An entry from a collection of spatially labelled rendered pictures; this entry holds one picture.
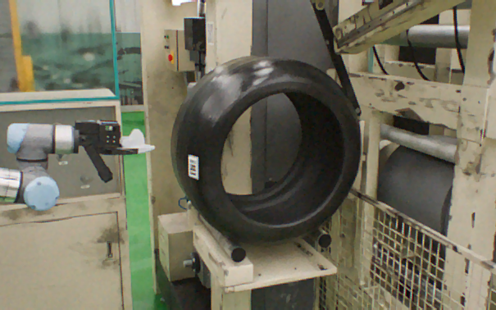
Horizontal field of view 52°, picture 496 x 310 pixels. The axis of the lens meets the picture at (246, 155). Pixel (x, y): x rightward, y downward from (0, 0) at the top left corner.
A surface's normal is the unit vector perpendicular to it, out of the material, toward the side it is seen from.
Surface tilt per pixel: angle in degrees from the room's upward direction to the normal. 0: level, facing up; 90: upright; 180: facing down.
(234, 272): 90
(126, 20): 90
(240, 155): 90
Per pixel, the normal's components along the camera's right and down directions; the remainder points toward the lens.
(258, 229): 0.28, 0.40
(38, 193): 0.50, 0.22
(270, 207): 0.02, -0.62
